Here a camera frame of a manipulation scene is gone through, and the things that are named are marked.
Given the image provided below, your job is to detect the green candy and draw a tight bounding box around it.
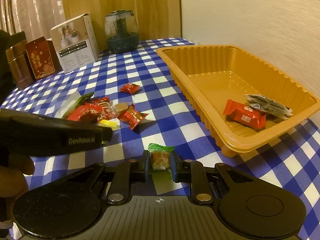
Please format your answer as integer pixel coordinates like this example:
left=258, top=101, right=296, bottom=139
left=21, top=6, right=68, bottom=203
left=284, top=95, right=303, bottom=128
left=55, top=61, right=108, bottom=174
left=148, top=143, right=174, bottom=171

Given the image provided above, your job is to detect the yellow candy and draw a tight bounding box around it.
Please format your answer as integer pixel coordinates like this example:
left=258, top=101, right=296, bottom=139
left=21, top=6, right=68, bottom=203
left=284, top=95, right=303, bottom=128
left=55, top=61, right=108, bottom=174
left=98, top=120, right=120, bottom=131

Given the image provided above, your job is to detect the green white snack pack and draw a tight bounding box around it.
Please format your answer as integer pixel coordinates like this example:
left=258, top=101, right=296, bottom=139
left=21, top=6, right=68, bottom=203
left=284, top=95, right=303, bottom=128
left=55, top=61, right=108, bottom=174
left=54, top=92, right=94, bottom=119

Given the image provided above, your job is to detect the tan caramel candy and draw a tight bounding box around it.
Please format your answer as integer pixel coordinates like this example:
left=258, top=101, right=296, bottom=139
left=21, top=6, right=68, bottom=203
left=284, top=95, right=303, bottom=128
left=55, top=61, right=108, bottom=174
left=114, top=102, right=129, bottom=113

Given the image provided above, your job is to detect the dark red candy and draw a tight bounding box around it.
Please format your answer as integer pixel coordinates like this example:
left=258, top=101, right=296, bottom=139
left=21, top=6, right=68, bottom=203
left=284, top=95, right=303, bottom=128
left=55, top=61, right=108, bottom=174
left=90, top=96, right=118, bottom=122

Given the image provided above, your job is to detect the large red snack pack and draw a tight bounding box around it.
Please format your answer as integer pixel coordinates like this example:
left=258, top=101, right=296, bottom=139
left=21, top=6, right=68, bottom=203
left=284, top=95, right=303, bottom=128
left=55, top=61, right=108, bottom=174
left=67, top=103, right=103, bottom=123

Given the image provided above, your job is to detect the small red candy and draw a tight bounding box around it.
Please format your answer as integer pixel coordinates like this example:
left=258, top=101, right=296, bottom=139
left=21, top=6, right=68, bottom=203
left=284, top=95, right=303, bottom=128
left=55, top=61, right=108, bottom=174
left=120, top=82, right=139, bottom=95

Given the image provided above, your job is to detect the dark seaweed snack pack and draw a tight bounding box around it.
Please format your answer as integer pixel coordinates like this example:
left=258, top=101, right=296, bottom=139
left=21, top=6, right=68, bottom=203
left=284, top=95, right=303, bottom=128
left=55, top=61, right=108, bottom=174
left=246, top=94, right=293, bottom=120

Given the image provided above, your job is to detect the person left hand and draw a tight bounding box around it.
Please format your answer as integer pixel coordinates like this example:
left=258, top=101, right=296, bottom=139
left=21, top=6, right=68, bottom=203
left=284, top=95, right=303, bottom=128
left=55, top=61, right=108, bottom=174
left=1, top=154, right=35, bottom=222

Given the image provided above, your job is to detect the black chair back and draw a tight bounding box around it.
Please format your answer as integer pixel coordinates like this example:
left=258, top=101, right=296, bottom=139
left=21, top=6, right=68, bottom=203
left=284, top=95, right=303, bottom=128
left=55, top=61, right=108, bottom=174
left=0, top=30, right=26, bottom=104

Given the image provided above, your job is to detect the brown metallic tin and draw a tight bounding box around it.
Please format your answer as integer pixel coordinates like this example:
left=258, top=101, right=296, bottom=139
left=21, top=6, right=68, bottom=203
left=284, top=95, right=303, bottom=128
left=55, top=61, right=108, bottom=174
left=6, top=40, right=34, bottom=90

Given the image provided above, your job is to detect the red gift box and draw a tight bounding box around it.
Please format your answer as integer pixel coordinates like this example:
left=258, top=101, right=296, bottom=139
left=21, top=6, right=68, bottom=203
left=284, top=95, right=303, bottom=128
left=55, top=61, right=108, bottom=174
left=25, top=36, right=62, bottom=80

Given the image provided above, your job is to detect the blue white checkered tablecloth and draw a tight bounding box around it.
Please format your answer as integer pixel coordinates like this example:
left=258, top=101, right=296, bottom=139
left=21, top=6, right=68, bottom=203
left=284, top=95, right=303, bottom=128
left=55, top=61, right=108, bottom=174
left=1, top=38, right=319, bottom=239

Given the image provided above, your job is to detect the orange plastic tray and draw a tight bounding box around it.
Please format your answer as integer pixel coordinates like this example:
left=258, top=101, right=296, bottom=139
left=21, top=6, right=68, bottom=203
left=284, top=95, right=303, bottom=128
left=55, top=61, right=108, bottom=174
left=156, top=45, right=319, bottom=157

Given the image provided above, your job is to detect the white product box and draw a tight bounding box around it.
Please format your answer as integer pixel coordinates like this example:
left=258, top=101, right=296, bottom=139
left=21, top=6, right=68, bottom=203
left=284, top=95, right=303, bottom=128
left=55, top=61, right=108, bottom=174
left=50, top=14, right=99, bottom=73

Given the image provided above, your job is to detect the beige curtain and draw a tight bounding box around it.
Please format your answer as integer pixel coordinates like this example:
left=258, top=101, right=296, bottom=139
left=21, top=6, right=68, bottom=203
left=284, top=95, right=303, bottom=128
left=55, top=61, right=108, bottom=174
left=1, top=0, right=66, bottom=41

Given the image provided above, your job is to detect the green glass humidifier jar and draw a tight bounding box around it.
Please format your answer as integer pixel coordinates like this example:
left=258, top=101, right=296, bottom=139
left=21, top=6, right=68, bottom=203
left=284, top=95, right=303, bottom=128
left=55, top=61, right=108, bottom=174
left=105, top=9, right=139, bottom=54

